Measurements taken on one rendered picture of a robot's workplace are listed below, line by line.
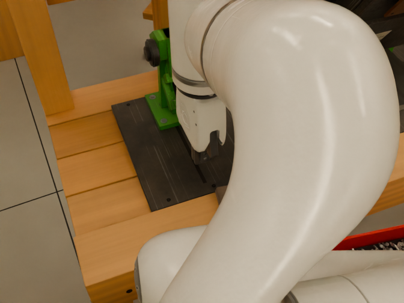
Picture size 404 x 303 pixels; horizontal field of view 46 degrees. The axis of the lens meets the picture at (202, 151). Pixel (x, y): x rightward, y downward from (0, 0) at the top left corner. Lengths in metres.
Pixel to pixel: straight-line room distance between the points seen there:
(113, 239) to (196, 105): 0.59
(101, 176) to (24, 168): 1.33
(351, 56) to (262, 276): 0.11
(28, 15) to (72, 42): 2.06
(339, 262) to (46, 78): 1.18
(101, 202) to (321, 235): 1.07
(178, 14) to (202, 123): 0.17
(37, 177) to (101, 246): 1.42
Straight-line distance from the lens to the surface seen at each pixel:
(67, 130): 1.46
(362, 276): 0.29
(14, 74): 3.22
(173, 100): 1.33
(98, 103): 1.53
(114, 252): 1.16
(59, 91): 1.47
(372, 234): 1.21
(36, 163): 2.62
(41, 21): 1.34
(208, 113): 0.66
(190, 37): 0.43
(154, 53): 1.26
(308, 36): 0.24
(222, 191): 1.20
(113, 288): 1.17
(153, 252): 0.62
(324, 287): 0.27
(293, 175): 0.22
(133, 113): 1.45
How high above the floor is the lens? 1.89
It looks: 48 degrees down
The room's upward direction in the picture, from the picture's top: straight up
